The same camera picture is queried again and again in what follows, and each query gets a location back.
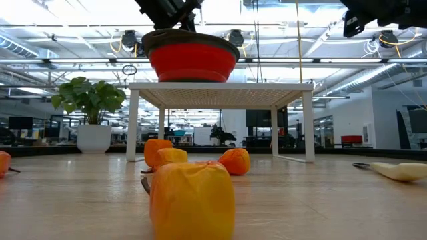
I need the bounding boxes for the dark wall panel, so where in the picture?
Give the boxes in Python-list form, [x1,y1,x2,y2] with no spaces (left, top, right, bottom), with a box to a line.
[396,105,427,150]

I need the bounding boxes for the white perforated metal shelf riser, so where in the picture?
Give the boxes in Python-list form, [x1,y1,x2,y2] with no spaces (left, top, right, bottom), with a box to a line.
[125,82,316,164]

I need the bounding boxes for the black background robot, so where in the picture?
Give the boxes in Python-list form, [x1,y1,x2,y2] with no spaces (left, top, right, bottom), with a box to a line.
[209,125,237,147]

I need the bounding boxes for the red collapsible colander grey rim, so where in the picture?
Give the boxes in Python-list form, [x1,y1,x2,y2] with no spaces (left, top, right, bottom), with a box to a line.
[141,28,240,83]

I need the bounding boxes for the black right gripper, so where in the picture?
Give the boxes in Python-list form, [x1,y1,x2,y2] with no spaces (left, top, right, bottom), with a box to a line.
[339,0,427,38]

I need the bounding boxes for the red box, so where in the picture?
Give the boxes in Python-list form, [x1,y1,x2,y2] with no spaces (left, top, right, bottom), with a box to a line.
[340,135,363,145]

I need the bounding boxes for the black ceiling cable reel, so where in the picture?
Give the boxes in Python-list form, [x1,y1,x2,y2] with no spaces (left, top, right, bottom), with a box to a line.
[121,29,138,49]
[379,29,400,49]
[228,29,246,48]

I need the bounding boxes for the white board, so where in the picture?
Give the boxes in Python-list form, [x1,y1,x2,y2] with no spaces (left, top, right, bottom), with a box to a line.
[193,126,214,146]

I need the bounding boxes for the black hanging cables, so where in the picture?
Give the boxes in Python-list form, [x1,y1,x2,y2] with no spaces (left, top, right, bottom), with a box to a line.
[252,0,264,83]

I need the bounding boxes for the green plant in white pot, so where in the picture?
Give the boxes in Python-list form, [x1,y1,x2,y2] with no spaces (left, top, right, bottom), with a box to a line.
[51,76,127,154]

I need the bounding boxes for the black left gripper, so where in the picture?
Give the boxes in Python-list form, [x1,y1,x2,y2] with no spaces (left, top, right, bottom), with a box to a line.
[135,0,201,33]

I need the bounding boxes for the small orange toy pepper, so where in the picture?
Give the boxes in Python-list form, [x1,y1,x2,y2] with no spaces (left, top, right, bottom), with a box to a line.
[140,161,236,240]
[0,150,21,179]
[218,148,251,176]
[140,147,189,175]

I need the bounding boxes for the black aluminium rig frame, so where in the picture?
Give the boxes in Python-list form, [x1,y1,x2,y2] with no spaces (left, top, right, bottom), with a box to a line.
[0,145,427,161]

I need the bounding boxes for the knife with cream handle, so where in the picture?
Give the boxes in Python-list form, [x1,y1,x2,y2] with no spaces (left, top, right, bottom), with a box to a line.
[352,161,427,183]

